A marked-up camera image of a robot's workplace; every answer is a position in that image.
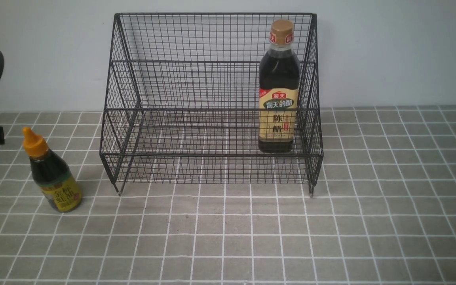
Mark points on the dark vinegar bottle yellow label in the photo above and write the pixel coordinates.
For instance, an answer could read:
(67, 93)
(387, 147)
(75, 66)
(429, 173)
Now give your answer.
(279, 74)

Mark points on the black wire mesh shelf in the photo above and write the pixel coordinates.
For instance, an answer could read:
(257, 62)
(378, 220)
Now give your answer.
(181, 102)

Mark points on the small bottle orange cap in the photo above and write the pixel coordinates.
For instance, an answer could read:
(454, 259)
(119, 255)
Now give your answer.
(51, 173)

